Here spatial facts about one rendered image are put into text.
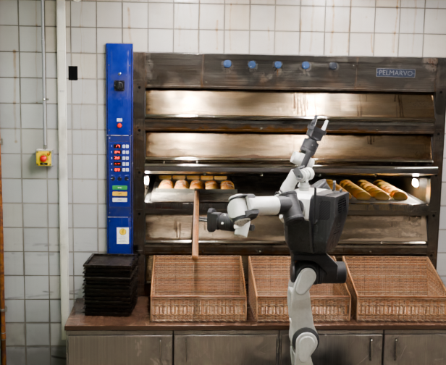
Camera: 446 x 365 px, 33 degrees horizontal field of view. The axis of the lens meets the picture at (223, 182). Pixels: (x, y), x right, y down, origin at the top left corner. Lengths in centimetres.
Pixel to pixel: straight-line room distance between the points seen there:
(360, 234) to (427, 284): 53
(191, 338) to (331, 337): 80
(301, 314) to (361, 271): 100
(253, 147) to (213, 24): 78
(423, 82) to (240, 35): 117
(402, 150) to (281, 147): 76
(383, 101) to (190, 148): 123
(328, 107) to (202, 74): 80
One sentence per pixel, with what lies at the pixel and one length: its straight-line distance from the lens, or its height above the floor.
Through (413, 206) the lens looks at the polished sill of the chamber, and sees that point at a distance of 496.
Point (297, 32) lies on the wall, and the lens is 472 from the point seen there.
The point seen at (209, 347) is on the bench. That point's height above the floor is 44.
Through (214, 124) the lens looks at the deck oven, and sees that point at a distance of 468.
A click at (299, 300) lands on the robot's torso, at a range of 394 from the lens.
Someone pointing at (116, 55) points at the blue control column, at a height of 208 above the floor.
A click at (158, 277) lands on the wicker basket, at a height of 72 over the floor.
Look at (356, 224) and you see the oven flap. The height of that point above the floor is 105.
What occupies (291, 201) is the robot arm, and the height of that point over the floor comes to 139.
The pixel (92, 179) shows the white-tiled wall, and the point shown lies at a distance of 474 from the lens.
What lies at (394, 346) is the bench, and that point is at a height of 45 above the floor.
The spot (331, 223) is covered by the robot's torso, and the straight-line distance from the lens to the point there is 377.
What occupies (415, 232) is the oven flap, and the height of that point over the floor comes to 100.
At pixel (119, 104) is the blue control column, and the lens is 465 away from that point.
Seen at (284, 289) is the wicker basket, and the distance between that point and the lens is 482.
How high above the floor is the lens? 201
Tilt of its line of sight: 9 degrees down
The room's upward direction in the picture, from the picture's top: 1 degrees clockwise
